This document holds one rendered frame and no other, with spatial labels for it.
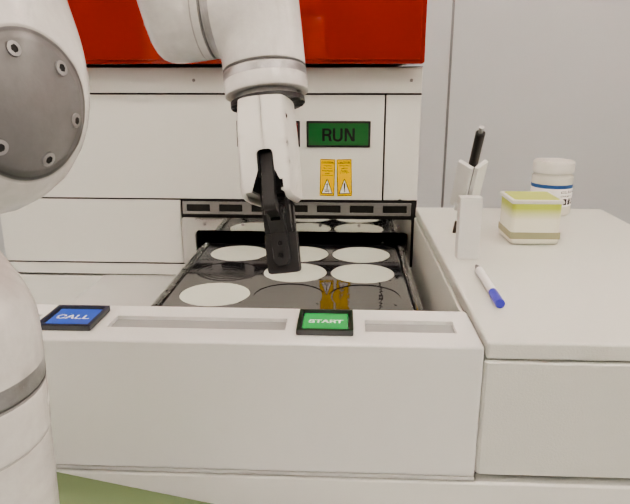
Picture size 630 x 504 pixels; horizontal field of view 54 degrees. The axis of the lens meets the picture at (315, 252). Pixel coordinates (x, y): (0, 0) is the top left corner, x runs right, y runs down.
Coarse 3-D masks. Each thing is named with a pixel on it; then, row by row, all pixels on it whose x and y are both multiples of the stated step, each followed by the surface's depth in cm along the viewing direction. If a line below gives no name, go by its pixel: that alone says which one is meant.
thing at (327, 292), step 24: (216, 264) 104; (240, 264) 104; (264, 264) 104; (312, 264) 104; (336, 264) 104; (384, 264) 104; (264, 288) 92; (288, 288) 92; (312, 288) 92; (336, 288) 92; (360, 288) 92; (384, 288) 92
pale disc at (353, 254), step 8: (344, 248) 113; (352, 248) 113; (360, 248) 113; (368, 248) 113; (336, 256) 108; (344, 256) 108; (352, 256) 108; (360, 256) 108; (368, 256) 108; (376, 256) 108; (384, 256) 108
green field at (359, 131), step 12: (312, 132) 114; (324, 132) 114; (336, 132) 114; (348, 132) 114; (360, 132) 114; (312, 144) 115; (324, 144) 115; (336, 144) 115; (348, 144) 115; (360, 144) 115
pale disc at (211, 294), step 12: (192, 288) 92; (204, 288) 92; (216, 288) 92; (228, 288) 92; (240, 288) 92; (192, 300) 87; (204, 300) 87; (216, 300) 87; (228, 300) 87; (240, 300) 87
